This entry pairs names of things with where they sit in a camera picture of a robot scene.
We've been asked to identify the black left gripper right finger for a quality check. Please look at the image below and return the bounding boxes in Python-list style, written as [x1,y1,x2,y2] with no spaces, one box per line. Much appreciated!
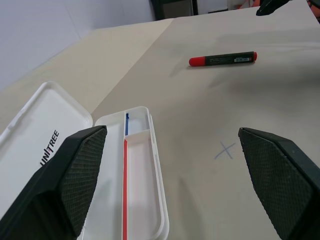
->
[238,127,320,240]

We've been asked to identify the dark background furniture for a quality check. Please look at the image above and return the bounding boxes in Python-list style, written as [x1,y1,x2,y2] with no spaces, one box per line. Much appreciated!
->
[151,0,200,21]

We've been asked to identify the red capped black marker pen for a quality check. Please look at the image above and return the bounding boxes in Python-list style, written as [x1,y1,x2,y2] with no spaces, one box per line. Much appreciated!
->
[188,51,258,68]

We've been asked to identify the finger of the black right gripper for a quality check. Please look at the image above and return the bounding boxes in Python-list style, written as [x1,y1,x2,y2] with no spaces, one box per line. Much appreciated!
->
[256,0,291,17]

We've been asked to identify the orange background object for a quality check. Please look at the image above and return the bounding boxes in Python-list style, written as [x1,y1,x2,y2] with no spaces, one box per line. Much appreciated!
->
[239,0,261,10]

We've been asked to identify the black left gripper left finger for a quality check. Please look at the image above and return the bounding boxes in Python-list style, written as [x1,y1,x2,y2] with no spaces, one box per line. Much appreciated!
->
[0,125,108,240]

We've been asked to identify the white plastic case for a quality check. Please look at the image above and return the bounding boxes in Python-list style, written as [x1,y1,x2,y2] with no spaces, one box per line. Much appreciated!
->
[0,81,170,240]

